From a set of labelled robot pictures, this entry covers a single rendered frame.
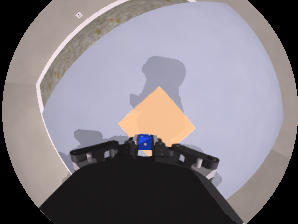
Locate tan flat mat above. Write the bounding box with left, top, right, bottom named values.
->
left=118, top=86, right=195, bottom=147

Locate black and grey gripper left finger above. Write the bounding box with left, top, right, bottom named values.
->
left=70, top=134, right=139, bottom=171

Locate blue die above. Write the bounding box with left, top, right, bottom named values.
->
left=138, top=134, right=152, bottom=150

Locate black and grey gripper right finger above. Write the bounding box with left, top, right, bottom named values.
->
left=151, top=135, right=220, bottom=182

